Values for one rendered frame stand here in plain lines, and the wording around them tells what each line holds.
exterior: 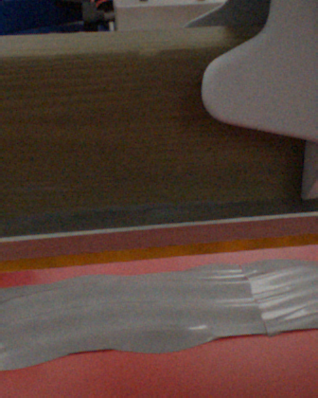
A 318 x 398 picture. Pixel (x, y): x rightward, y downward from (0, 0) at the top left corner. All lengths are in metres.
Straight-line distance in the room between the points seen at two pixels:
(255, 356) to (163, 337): 0.05
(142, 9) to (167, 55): 0.43
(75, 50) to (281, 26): 0.07
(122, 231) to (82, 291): 0.16
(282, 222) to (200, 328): 0.13
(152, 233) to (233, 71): 0.07
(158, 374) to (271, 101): 0.18
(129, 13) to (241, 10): 0.39
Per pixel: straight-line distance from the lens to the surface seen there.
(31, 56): 0.19
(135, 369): 0.32
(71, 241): 0.21
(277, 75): 0.19
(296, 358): 0.33
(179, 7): 0.62
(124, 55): 0.19
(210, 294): 0.35
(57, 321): 0.34
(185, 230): 0.21
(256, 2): 0.24
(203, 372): 0.31
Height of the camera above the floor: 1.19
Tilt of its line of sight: 29 degrees down
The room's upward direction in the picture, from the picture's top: 1 degrees counter-clockwise
